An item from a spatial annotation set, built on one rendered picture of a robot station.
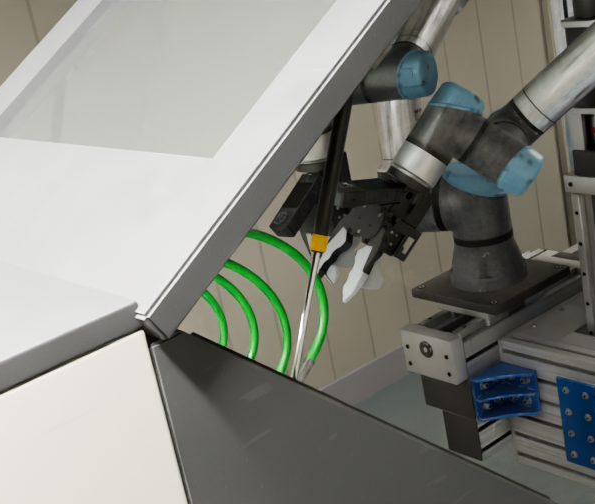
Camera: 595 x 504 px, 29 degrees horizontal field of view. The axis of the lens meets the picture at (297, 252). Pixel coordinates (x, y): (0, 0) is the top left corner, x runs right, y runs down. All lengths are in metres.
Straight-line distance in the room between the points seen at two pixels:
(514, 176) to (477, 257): 0.51
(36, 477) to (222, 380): 0.22
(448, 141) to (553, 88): 0.20
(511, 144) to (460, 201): 0.47
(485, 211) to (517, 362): 0.29
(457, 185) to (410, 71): 0.41
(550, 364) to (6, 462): 1.30
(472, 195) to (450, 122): 0.48
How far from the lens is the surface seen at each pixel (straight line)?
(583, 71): 1.81
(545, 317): 2.30
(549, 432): 2.25
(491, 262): 2.21
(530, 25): 4.73
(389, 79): 1.84
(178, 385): 1.16
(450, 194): 2.19
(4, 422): 1.07
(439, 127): 1.71
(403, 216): 1.74
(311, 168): 1.82
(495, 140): 1.72
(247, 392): 1.21
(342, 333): 4.14
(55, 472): 1.11
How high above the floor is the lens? 1.85
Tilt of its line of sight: 18 degrees down
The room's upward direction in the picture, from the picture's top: 12 degrees counter-clockwise
